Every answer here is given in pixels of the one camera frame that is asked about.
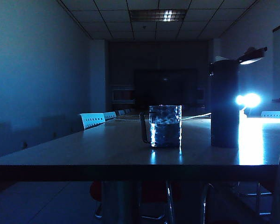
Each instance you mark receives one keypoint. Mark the black thermos cup with flip lid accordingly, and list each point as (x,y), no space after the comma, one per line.
(224,105)

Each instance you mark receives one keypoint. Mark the orange seat chair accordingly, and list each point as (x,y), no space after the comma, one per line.
(95,190)

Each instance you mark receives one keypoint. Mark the louvered ceiling light panel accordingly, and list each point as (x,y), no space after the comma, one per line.
(157,15)

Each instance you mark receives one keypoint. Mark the low wall cabinet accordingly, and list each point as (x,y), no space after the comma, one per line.
(122,95)

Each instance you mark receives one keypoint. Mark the dark wall display screen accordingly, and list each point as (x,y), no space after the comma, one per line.
(165,88)

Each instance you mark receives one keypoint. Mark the metal table pedestal leg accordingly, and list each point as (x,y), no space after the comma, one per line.
(121,203)

